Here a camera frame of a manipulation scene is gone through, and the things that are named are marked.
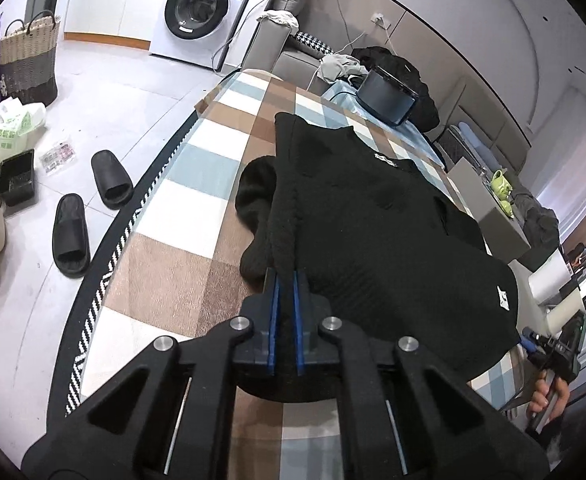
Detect black padded jacket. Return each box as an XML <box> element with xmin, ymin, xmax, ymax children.
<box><xmin>350</xmin><ymin>46</ymin><xmax>441</xmax><ymax>131</ymax></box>

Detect houndstooth pillow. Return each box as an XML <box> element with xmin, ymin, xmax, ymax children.
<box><xmin>293</xmin><ymin>31</ymin><xmax>335</xmax><ymax>56</ymax></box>

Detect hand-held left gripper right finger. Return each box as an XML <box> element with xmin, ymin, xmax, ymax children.
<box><xmin>293</xmin><ymin>270</ymin><xmax>564</xmax><ymax>480</ymax></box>

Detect white base cabinets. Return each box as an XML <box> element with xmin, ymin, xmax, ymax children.
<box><xmin>64</xmin><ymin>0</ymin><xmax>174</xmax><ymax>43</ymax></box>

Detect small printed packet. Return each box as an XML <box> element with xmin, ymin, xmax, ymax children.
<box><xmin>39</xmin><ymin>142</ymin><xmax>76</xmax><ymax>174</ymax></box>

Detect green mug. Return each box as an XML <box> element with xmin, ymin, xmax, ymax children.
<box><xmin>490</xmin><ymin>170</ymin><xmax>512</xmax><ymax>196</ymax></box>

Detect woven basket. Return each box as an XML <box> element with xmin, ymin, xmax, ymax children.
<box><xmin>0</xmin><ymin>10</ymin><xmax>62</xmax><ymax>107</ymax></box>

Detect white power cable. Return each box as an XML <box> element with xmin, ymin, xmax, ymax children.
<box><xmin>310</xmin><ymin>27</ymin><xmax>391</xmax><ymax>91</ymax></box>

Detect black knit sweater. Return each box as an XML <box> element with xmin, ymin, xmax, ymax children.
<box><xmin>235</xmin><ymin>111</ymin><xmax>521</xmax><ymax>403</ymax></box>

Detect beige upholstered sofa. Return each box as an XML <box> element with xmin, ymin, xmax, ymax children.
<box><xmin>433</xmin><ymin>75</ymin><xmax>561</xmax><ymax>201</ymax></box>

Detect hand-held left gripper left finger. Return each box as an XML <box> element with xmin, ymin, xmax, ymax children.
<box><xmin>20</xmin><ymin>267</ymin><xmax>281</xmax><ymax>480</ymax></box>

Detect blue checkered cloth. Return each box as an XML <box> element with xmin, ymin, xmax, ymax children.
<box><xmin>320</xmin><ymin>80</ymin><xmax>446</xmax><ymax>168</ymax></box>

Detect grey sofa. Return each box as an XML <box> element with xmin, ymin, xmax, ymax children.
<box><xmin>250</xmin><ymin>10</ymin><xmax>355</xmax><ymax>96</ymax></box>

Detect black slipper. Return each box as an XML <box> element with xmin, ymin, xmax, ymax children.
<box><xmin>52</xmin><ymin>193</ymin><xmax>92</xmax><ymax>278</ymax></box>
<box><xmin>91</xmin><ymin>151</ymin><xmax>134</xmax><ymax>209</ymax></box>

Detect white washing machine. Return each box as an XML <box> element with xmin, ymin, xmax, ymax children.
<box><xmin>149</xmin><ymin>0</ymin><xmax>263</xmax><ymax>72</ymax></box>

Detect paper towel roll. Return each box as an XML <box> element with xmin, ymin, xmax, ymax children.
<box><xmin>528</xmin><ymin>249</ymin><xmax>572</xmax><ymax>304</ymax></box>

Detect blue pillow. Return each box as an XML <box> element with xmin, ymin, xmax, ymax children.
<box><xmin>454</xmin><ymin>122</ymin><xmax>498</xmax><ymax>168</ymax></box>

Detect white plastic bag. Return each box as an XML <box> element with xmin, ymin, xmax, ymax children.
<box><xmin>0</xmin><ymin>97</ymin><xmax>48</xmax><ymax>161</ymax></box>

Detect white cloth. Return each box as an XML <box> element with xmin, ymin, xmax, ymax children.
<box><xmin>257</xmin><ymin>10</ymin><xmax>300</xmax><ymax>31</ymax></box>

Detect black plastic tray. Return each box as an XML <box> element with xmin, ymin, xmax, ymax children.
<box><xmin>0</xmin><ymin>149</ymin><xmax>36</xmax><ymax>207</ymax></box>

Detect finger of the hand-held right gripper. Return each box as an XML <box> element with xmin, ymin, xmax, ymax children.
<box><xmin>518</xmin><ymin>327</ymin><xmax>556</xmax><ymax>368</ymax></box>

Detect black rice cooker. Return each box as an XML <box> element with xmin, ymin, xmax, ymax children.
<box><xmin>355</xmin><ymin>66</ymin><xmax>419</xmax><ymax>127</ymax></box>

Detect person's right hand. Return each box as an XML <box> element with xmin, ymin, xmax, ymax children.
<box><xmin>528</xmin><ymin>372</ymin><xmax>572</xmax><ymax>424</ymax></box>

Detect checkered tablecloth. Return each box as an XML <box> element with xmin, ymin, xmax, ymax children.
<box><xmin>65</xmin><ymin>69</ymin><xmax>529</xmax><ymax>480</ymax></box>

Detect pale grey garment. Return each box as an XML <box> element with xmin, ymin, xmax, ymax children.
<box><xmin>318</xmin><ymin>52</ymin><xmax>369</xmax><ymax>84</ymax></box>

